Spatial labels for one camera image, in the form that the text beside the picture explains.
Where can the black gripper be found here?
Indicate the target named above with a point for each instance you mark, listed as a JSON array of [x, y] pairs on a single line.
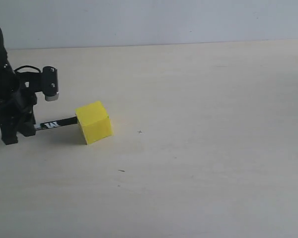
[[29, 74]]

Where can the black and white marker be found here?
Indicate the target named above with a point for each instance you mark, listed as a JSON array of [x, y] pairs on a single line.
[[56, 123]]

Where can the yellow foam cube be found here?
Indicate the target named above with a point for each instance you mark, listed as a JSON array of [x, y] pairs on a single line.
[[94, 122]]

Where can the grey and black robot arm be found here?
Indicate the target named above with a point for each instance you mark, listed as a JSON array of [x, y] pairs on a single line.
[[16, 102]]

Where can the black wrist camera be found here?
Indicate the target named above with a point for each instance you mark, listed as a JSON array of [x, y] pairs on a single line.
[[49, 83]]

